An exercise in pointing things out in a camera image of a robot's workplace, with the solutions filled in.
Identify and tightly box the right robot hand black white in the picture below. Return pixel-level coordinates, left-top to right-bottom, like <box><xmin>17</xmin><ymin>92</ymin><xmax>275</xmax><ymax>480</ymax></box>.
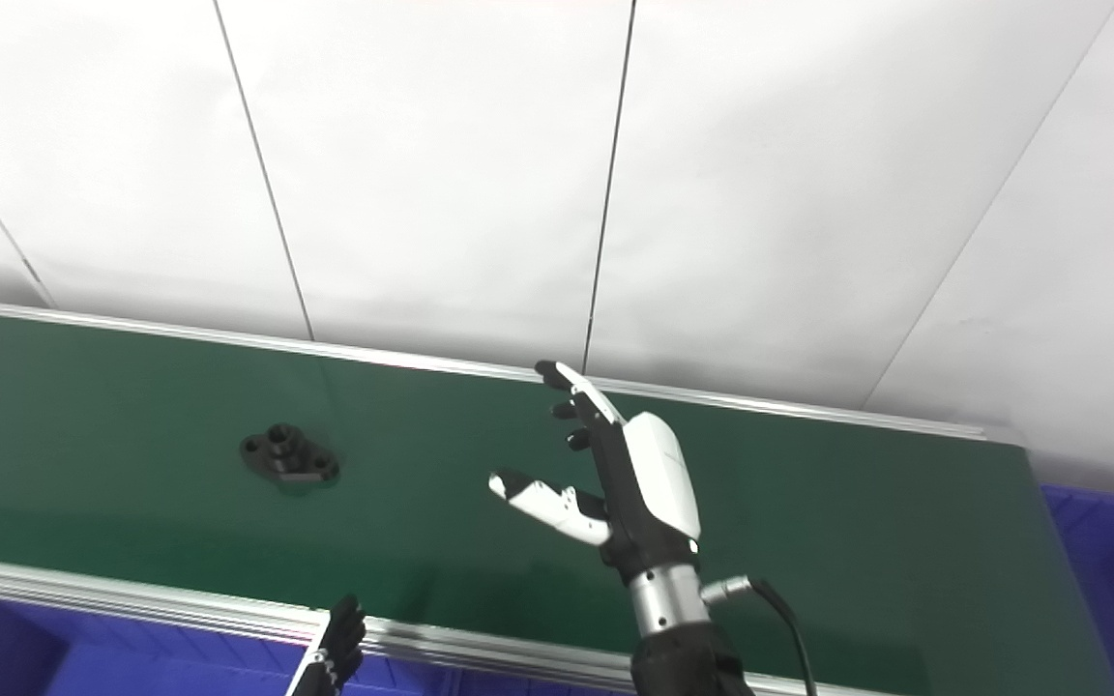
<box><xmin>488</xmin><ymin>360</ymin><xmax>704</xmax><ymax>587</ymax></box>

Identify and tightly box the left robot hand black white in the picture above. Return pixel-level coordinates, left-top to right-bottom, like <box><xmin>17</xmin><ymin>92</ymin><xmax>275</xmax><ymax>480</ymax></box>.
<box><xmin>285</xmin><ymin>594</ymin><xmax>368</xmax><ymax>696</ymax></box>

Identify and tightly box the black flanged machine part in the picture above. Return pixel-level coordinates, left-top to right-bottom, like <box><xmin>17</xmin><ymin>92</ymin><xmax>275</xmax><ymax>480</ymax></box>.
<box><xmin>239</xmin><ymin>423</ymin><xmax>342</xmax><ymax>488</ymax></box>

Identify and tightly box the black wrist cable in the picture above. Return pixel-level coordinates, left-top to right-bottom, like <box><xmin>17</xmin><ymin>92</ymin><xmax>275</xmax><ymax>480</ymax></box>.
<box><xmin>700</xmin><ymin>574</ymin><xmax>820</xmax><ymax>696</ymax></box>

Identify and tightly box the green conveyor belt aluminium frame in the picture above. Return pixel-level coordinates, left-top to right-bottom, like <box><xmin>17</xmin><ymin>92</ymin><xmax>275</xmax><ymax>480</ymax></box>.
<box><xmin>0</xmin><ymin>298</ymin><xmax>1114</xmax><ymax>696</ymax></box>

